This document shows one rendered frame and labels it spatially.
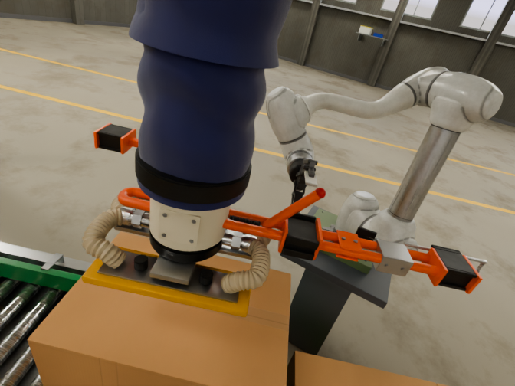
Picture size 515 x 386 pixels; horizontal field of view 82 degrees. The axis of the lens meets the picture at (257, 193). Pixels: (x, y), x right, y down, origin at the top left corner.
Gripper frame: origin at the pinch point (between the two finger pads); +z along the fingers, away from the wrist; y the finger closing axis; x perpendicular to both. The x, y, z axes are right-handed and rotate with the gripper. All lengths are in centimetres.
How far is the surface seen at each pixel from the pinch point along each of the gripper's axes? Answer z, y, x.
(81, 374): 32, 41, 45
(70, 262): -20, 67, 83
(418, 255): 12.9, -1.4, -26.0
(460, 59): -1150, -31, -632
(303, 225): 12.5, -2.4, 1.3
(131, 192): 12.7, -1.1, 40.5
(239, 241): 15.2, 3.9, 14.6
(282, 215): 14.6, -5.3, 7.0
